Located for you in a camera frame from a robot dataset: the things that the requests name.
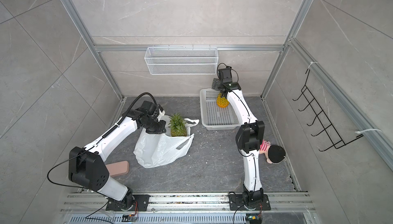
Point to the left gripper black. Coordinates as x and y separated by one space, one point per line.
162 126

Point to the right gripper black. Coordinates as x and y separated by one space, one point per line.
217 85

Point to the yellow pineapple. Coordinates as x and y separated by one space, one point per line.
221 101

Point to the green-yellow pineapple front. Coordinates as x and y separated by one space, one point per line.
177 126

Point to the white plastic bag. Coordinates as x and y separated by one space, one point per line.
154 150

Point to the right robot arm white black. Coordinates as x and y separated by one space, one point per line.
248 139

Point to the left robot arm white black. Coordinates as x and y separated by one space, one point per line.
87 165

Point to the white perforated plastic tray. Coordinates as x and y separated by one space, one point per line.
215 118

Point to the pink rectangular block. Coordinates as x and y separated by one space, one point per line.
118 168

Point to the pink striped doll black hair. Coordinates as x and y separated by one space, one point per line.
274 153

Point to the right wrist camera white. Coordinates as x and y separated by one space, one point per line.
225 75

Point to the white wire mesh wall basket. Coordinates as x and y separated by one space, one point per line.
182 60

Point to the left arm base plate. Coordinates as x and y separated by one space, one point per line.
129 203

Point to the black wire hook rack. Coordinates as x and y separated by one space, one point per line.
328 129

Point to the aluminium mounting rail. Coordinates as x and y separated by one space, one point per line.
190 208

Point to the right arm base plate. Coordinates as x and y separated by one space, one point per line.
241 202

